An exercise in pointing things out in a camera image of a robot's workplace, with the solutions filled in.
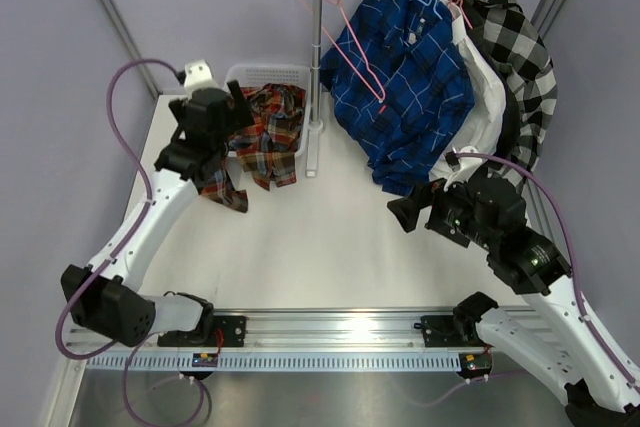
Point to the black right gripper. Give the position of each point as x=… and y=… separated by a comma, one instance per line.
x=407, y=209

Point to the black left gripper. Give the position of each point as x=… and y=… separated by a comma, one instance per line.
x=239, y=117

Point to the red plaid shirt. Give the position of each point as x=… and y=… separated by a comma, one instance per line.
x=266, y=149

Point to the blue plaid shirt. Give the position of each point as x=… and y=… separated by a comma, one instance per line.
x=400, y=89

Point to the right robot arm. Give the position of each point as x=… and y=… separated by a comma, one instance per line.
x=595, y=382

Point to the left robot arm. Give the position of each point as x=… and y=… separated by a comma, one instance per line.
x=103, y=296

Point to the black white checked shirt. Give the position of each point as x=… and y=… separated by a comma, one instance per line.
x=514, y=49

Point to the white plastic basket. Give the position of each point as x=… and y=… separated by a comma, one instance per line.
x=260, y=74

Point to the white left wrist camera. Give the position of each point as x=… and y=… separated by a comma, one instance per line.
x=195, y=76

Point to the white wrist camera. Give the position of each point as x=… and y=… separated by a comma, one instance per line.
x=195, y=76
x=463, y=163

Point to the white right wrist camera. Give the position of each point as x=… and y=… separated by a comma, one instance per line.
x=463, y=163

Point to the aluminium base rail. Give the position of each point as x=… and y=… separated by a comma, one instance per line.
x=314, y=331

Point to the white slotted cable duct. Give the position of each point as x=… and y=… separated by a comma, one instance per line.
x=279, y=362

